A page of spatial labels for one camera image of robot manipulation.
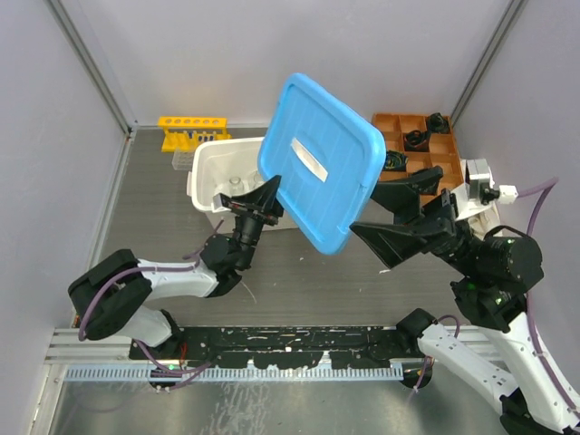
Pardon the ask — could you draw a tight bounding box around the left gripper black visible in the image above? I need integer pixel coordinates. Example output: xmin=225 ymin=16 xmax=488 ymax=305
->
xmin=228 ymin=177 xmax=288 ymax=270

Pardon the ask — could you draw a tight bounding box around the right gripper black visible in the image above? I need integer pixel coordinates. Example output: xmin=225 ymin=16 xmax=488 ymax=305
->
xmin=347 ymin=161 xmax=479 ymax=274

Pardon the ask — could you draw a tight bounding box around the small glass beaker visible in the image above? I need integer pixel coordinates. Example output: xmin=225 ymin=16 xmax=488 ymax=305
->
xmin=228 ymin=176 xmax=245 ymax=197

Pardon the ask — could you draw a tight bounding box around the white plastic bin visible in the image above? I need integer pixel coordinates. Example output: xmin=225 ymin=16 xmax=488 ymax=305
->
xmin=186 ymin=136 xmax=291 ymax=232

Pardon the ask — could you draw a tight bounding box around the blue plastic tray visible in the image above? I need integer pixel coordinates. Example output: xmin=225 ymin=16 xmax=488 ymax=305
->
xmin=257 ymin=73 xmax=386 ymax=256

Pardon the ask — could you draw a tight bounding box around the clear acrylic tube rack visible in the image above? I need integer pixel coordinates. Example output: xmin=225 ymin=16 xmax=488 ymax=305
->
xmin=171 ymin=150 xmax=195 ymax=171

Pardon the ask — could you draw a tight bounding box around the yellow test tube rack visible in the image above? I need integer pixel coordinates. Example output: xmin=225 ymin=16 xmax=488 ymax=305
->
xmin=158 ymin=116 xmax=231 ymax=152

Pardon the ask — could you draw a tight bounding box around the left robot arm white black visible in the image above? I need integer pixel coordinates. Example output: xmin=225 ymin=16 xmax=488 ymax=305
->
xmin=68 ymin=175 xmax=284 ymax=359

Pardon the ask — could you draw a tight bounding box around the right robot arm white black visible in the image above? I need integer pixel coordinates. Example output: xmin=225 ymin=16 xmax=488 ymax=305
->
xmin=351 ymin=167 xmax=579 ymax=434

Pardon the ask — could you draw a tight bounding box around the orange compartment tray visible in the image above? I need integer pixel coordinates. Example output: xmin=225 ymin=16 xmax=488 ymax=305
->
xmin=372 ymin=112 xmax=463 ymax=191

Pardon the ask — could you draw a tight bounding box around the cream cloth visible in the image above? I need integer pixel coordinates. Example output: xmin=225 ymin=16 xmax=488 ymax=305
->
xmin=466 ymin=205 xmax=499 ymax=238

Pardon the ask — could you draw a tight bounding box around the black cable bundle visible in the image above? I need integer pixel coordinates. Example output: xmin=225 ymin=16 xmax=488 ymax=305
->
xmin=383 ymin=151 xmax=409 ymax=173
xmin=428 ymin=111 xmax=452 ymax=135
xmin=402 ymin=129 xmax=430 ymax=151

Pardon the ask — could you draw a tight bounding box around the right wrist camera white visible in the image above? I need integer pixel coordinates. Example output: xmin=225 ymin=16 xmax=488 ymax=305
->
xmin=451 ymin=159 xmax=518 ymax=220

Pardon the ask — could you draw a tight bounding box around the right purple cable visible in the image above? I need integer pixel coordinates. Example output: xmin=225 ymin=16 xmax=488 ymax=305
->
xmin=407 ymin=177 xmax=580 ymax=422

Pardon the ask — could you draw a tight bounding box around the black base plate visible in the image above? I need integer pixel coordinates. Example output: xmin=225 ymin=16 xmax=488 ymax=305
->
xmin=153 ymin=326 xmax=425 ymax=370

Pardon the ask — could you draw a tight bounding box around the white slotted cable duct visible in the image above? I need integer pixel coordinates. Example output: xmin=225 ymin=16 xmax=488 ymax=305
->
xmin=63 ymin=362 xmax=403 ymax=383

